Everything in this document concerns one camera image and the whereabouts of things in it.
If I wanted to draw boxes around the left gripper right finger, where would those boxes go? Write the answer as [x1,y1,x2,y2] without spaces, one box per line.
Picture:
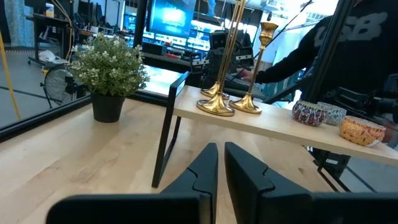
[224,141,398,224]

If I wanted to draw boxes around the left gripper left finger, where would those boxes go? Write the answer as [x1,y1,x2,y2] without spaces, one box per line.
[45,142,219,224]

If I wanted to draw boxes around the gold candlestick holder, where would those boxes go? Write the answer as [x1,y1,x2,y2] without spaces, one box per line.
[229,22,279,115]
[200,0,242,101]
[196,0,247,118]

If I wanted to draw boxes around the wooden shelf riser black legs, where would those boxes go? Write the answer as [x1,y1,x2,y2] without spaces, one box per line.
[151,71,398,189]

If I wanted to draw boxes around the yellow round candle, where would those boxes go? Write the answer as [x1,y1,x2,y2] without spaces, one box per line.
[291,100,328,128]

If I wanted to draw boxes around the cream candle dark rim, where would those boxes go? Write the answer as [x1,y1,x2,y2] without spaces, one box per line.
[316,101,348,126]

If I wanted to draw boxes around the white round candle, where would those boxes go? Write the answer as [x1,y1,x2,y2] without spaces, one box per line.
[338,115,387,147]

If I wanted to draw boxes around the person's hand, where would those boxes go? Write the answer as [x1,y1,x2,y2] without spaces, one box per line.
[239,68,256,83]

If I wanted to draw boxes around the grey desk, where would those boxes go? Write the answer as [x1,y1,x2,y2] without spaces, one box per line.
[140,51,195,77]

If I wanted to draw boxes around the computer monitor blue screen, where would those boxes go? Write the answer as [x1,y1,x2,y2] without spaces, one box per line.
[146,0,198,40]

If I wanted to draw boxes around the green potted plant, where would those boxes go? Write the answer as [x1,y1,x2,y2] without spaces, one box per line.
[68,32,150,123]

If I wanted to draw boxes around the person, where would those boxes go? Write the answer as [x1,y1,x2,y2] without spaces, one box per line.
[253,0,398,103]

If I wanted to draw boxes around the black floor fan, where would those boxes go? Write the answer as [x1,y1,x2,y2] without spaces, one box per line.
[39,63,87,110]

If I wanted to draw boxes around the white crumpled bag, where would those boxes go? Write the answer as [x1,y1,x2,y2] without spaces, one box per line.
[37,49,68,65]

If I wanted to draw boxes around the black background table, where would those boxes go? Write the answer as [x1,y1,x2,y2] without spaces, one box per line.
[25,14,75,67]

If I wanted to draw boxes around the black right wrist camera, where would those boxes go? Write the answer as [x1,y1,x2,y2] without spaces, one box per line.
[209,30,228,50]

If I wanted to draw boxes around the yellow hanging cable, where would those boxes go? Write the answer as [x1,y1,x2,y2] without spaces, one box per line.
[51,0,74,62]

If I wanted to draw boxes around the yellow extension cable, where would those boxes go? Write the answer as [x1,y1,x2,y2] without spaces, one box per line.
[0,30,22,121]

